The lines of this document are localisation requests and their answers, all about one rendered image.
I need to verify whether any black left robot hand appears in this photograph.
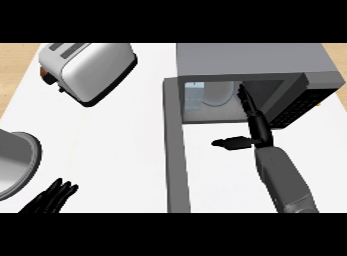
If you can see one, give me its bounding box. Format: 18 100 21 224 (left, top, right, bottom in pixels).
18 177 81 214

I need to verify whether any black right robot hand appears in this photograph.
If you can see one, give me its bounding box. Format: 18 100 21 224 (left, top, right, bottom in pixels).
210 83 275 152

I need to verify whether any grey microwave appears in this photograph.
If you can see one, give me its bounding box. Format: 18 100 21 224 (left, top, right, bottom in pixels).
175 43 347 131

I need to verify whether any white milk carton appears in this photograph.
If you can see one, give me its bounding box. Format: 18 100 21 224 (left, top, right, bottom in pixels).
184 81 207 110

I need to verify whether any grey microwave door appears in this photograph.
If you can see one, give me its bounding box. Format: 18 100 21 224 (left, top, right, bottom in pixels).
162 77 193 214

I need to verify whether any grey metal pot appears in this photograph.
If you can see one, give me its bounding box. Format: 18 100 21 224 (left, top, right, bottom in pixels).
0 122 44 204

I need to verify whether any silver toaster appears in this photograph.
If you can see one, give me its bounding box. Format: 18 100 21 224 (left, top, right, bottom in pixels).
38 43 140 108

